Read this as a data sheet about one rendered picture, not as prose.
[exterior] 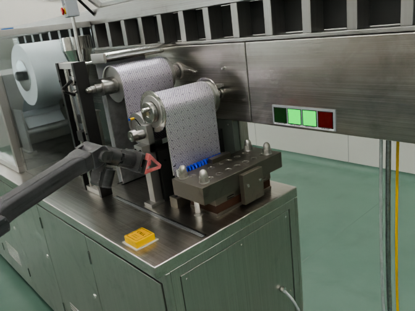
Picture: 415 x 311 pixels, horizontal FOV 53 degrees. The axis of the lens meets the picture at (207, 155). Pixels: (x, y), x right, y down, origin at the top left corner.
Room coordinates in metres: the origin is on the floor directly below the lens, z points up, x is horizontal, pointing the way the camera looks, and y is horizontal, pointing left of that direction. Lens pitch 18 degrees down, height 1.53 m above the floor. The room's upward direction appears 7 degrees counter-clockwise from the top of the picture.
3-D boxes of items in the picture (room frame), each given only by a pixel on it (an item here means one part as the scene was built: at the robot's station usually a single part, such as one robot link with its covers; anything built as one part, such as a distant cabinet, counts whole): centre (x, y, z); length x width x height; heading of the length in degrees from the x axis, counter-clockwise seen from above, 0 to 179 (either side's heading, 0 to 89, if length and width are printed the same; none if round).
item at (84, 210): (2.17, 0.75, 0.88); 2.52 x 0.66 x 0.04; 40
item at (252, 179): (1.34, -0.14, 0.96); 0.10 x 0.03 x 0.11; 130
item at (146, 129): (1.43, 0.22, 1.05); 0.06 x 0.05 x 0.31; 130
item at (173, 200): (1.46, 0.03, 0.92); 0.28 x 0.04 x 0.04; 130
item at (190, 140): (1.46, 0.04, 1.11); 0.23 x 0.01 x 0.18; 130
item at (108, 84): (1.61, 0.35, 1.33); 0.06 x 0.06 x 0.06; 40
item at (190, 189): (1.40, -0.07, 1.00); 0.40 x 0.16 x 0.06; 130
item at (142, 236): (1.16, 0.24, 0.91); 0.07 x 0.07 x 0.02; 40
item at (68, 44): (2.05, 0.55, 1.50); 0.14 x 0.14 x 0.06
